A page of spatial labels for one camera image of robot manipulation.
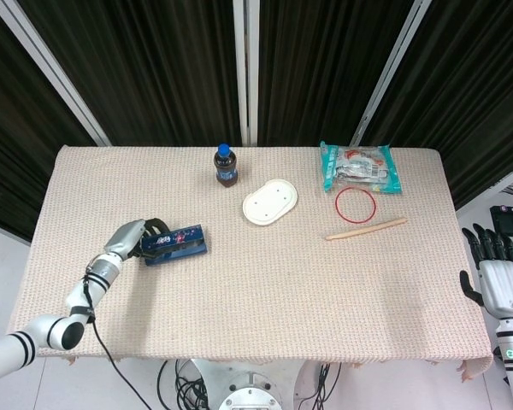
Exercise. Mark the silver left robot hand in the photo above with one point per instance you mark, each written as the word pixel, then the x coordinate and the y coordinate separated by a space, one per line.
pixel 124 239

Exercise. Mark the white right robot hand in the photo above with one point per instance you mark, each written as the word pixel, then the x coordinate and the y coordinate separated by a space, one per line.
pixel 506 286

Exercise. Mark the blue glasses case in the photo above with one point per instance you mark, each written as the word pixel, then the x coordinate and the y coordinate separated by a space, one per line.
pixel 184 247

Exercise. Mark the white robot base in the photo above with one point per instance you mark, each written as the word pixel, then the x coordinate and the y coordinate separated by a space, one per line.
pixel 252 384

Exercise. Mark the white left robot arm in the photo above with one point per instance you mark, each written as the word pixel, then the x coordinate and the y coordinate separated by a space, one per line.
pixel 47 331

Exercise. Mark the black electronic device with lights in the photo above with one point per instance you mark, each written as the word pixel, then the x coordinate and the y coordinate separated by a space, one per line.
pixel 511 220

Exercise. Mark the cola bottle with blue cap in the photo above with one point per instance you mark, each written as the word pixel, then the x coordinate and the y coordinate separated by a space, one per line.
pixel 226 171

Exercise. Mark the beige waffle tablecloth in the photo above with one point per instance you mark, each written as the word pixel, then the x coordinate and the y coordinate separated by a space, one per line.
pixel 256 277

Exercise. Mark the white oval plastic tray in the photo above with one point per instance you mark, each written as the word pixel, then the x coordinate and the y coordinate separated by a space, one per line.
pixel 269 203

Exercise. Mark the wooden stick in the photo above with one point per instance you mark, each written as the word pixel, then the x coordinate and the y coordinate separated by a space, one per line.
pixel 363 230

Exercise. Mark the black pleated curtain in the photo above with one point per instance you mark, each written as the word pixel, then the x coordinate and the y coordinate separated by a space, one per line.
pixel 154 64

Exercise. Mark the teal snack bag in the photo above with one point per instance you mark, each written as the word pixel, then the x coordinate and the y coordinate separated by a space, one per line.
pixel 359 168

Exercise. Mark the white frame post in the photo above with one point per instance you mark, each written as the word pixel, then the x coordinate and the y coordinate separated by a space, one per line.
pixel 245 72
pixel 389 77
pixel 55 72

